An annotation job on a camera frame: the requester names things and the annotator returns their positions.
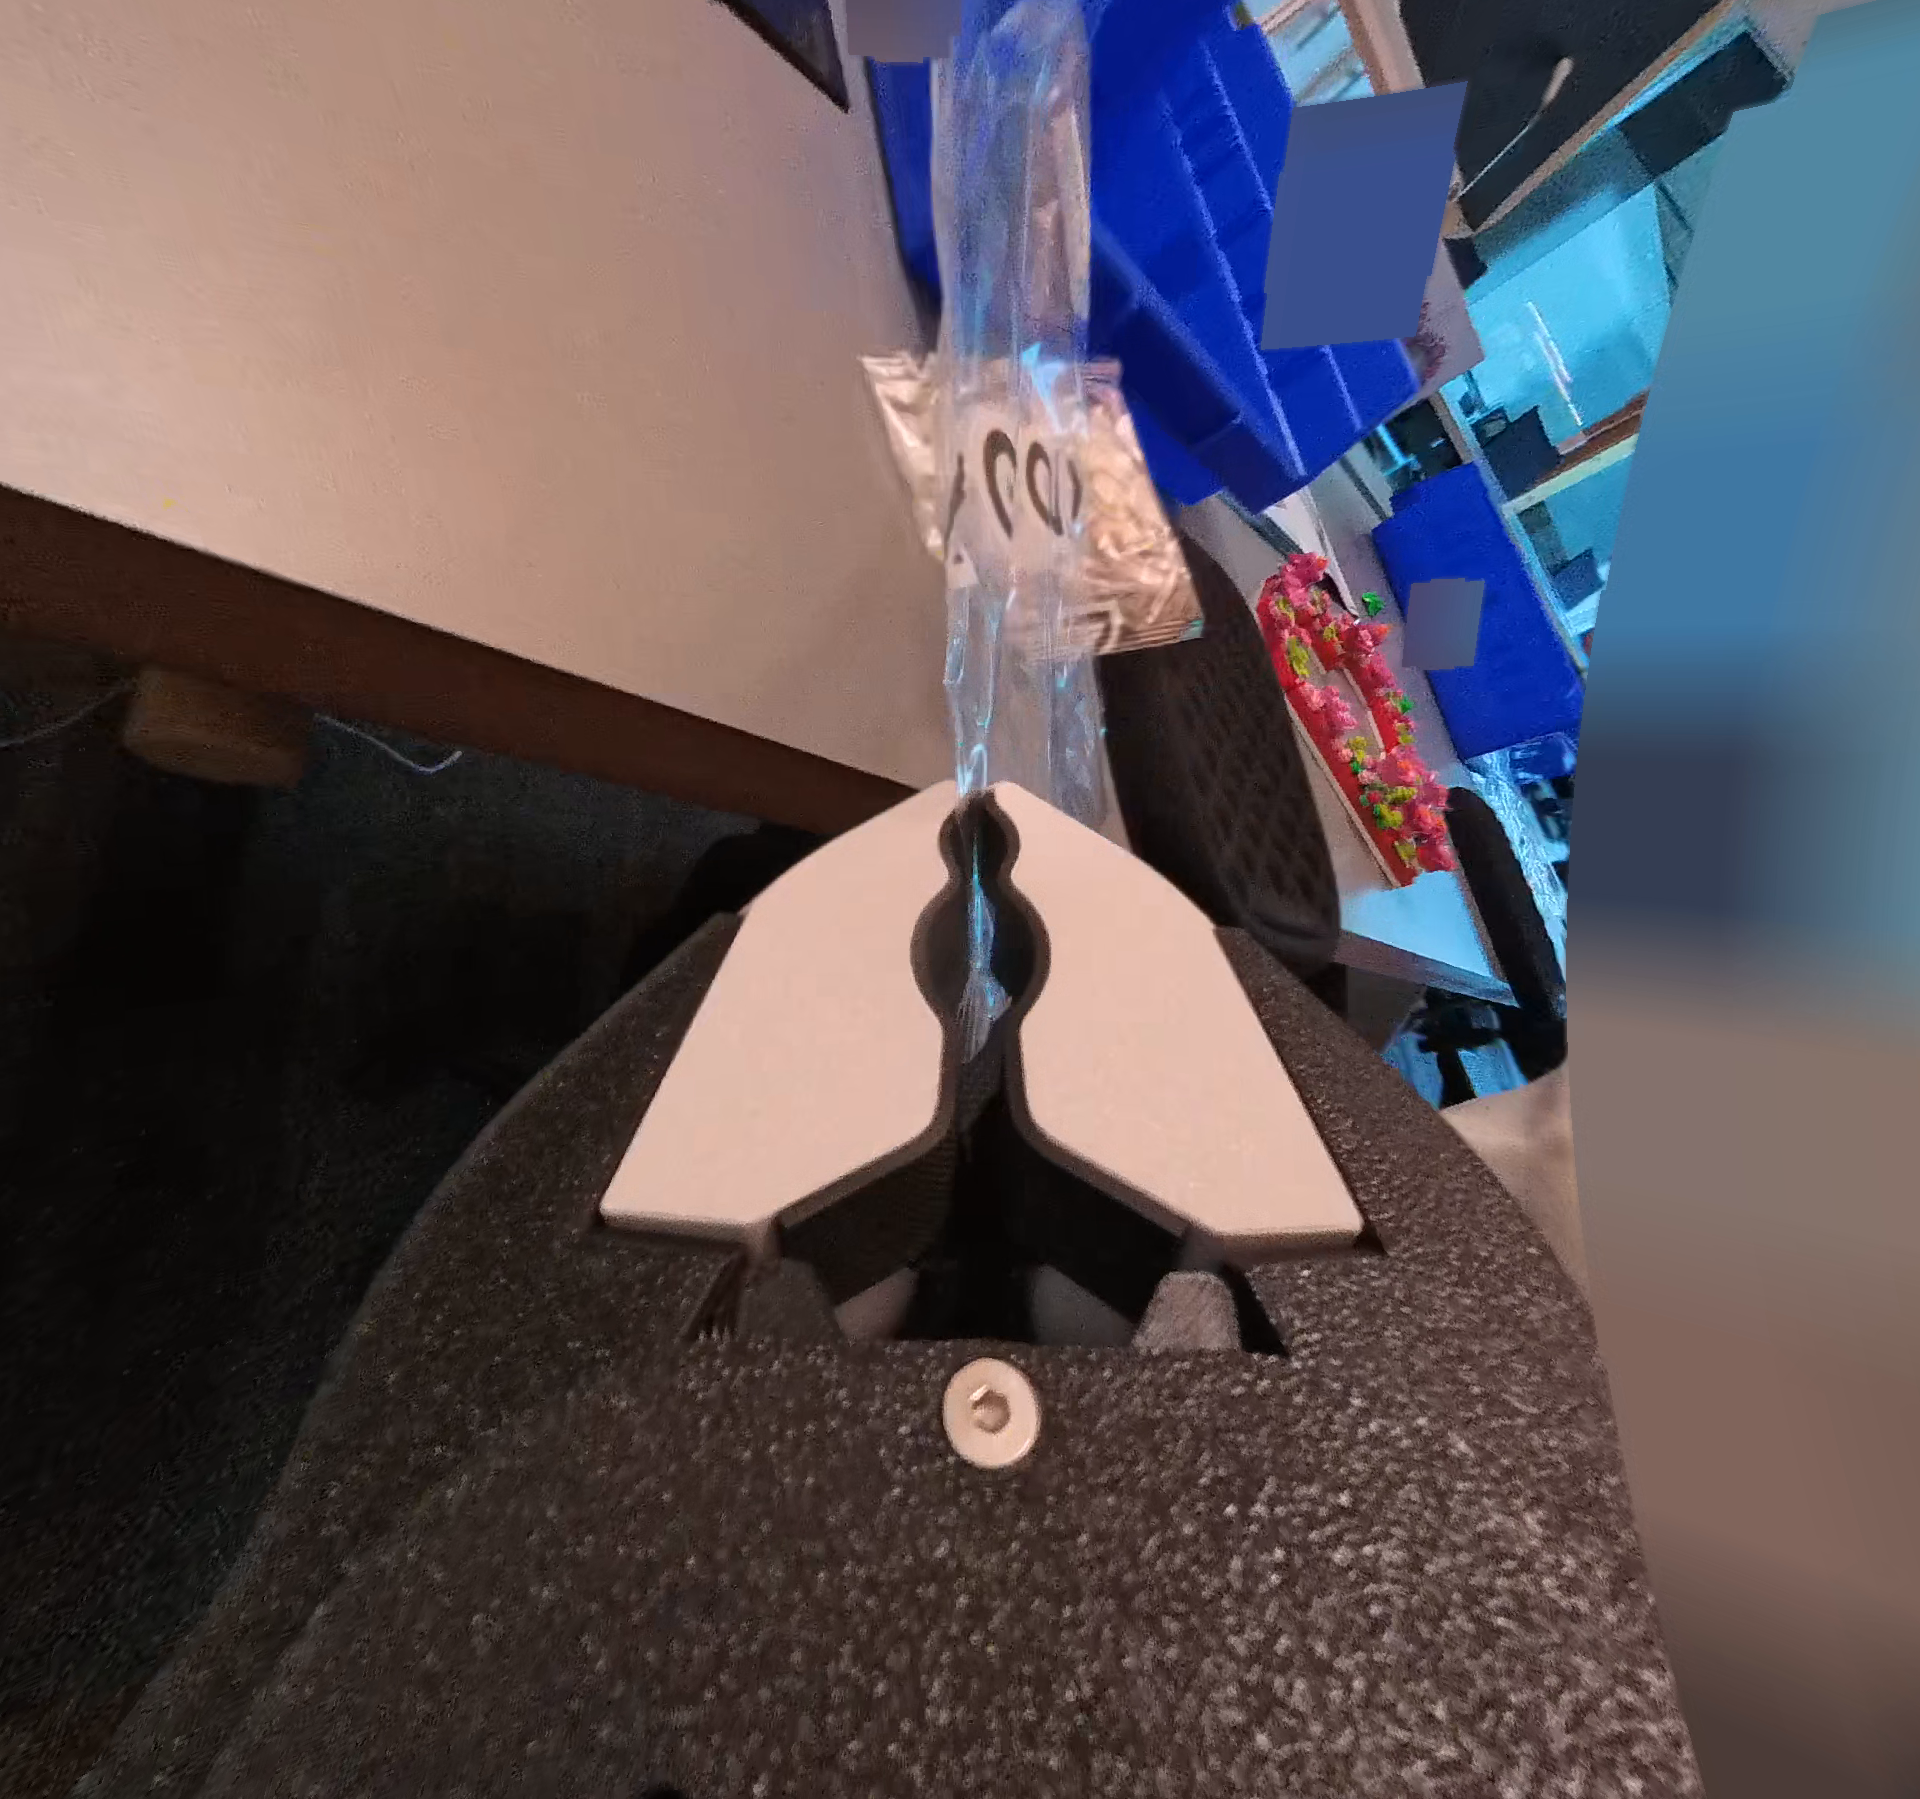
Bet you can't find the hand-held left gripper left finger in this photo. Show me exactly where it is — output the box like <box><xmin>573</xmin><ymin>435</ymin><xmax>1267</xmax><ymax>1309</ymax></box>
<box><xmin>597</xmin><ymin>777</ymin><xmax>972</xmax><ymax>1249</ymax></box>

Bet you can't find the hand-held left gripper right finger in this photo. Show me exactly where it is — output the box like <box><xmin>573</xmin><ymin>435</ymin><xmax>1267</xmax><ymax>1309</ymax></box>
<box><xmin>987</xmin><ymin>780</ymin><xmax>1370</xmax><ymax>1252</ymax></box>

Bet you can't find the crinkled printed plastic bag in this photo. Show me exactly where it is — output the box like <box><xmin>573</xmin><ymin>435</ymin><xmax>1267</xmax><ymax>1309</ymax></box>
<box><xmin>858</xmin><ymin>349</ymin><xmax>1206</xmax><ymax>659</ymax></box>

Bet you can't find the clear plastic bag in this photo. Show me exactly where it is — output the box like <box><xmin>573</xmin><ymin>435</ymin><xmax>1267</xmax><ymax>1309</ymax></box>
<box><xmin>931</xmin><ymin>0</ymin><xmax>1135</xmax><ymax>1080</ymax></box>

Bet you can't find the black mesh office chair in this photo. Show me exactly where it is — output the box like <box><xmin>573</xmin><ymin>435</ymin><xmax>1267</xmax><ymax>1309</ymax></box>
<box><xmin>1101</xmin><ymin>537</ymin><xmax>1347</xmax><ymax>983</ymax></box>

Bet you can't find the heart-shaped toy brick wreath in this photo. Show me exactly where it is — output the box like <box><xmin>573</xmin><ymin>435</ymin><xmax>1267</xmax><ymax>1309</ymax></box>
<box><xmin>1257</xmin><ymin>551</ymin><xmax>1460</xmax><ymax>883</ymax></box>

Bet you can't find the blue plastic bin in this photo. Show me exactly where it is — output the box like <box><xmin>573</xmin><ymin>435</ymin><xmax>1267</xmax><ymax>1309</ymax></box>
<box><xmin>871</xmin><ymin>0</ymin><xmax>1449</xmax><ymax>510</ymax></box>
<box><xmin>1368</xmin><ymin>461</ymin><xmax>1590</xmax><ymax>753</ymax></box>

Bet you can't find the wooden block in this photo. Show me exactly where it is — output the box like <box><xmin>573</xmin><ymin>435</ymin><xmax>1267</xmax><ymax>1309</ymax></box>
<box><xmin>125</xmin><ymin>670</ymin><xmax>311</xmax><ymax>788</ymax></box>

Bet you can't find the black partition panel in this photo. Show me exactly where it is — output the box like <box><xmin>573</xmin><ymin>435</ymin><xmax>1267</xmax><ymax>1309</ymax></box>
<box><xmin>1350</xmin><ymin>0</ymin><xmax>1849</xmax><ymax>235</ymax></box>

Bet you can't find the white cable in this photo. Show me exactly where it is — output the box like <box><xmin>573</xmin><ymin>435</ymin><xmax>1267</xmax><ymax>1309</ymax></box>
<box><xmin>0</xmin><ymin>711</ymin><xmax>470</xmax><ymax>780</ymax></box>

